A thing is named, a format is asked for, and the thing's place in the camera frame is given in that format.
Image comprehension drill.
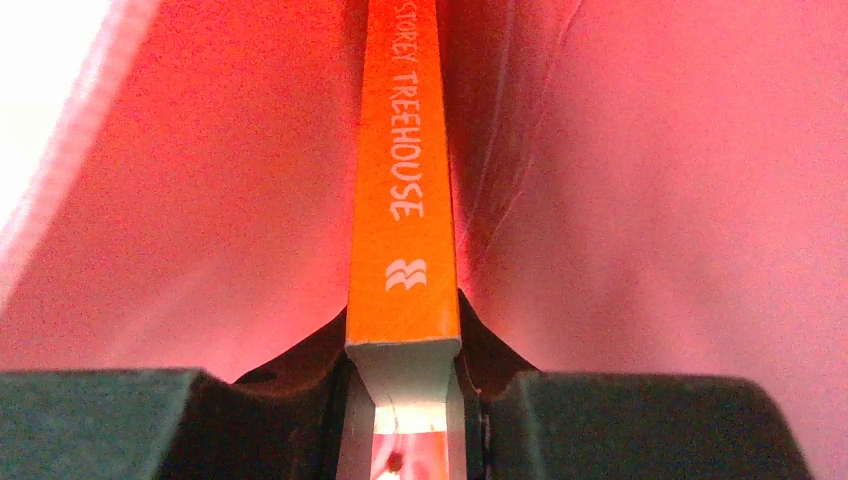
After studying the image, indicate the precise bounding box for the pink student backpack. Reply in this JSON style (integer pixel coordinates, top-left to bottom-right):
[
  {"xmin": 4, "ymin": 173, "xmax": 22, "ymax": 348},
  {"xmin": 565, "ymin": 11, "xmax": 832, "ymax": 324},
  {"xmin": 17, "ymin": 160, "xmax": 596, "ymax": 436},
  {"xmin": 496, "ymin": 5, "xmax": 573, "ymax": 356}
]
[{"xmin": 1, "ymin": 1, "xmax": 847, "ymax": 479}]

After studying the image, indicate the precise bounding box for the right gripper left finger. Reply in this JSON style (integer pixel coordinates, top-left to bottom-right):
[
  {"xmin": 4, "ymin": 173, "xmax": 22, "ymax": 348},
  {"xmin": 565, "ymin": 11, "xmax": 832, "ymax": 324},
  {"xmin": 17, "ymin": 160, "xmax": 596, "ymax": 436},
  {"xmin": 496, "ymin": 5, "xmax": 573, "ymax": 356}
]
[{"xmin": 1, "ymin": 315, "xmax": 344, "ymax": 479}]

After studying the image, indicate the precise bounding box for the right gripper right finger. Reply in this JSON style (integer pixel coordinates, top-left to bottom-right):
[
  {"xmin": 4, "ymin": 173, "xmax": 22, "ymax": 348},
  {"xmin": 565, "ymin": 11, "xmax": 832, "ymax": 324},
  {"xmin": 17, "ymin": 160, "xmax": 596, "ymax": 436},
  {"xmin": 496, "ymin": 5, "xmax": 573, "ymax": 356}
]
[{"xmin": 453, "ymin": 295, "xmax": 812, "ymax": 479}]

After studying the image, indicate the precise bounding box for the orange comic book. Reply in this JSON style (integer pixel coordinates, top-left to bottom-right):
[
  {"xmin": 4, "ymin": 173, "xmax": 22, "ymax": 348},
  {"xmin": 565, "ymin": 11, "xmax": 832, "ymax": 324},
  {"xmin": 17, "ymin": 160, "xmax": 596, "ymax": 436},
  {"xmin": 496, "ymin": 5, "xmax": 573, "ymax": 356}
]
[{"xmin": 345, "ymin": 1, "xmax": 467, "ymax": 479}]

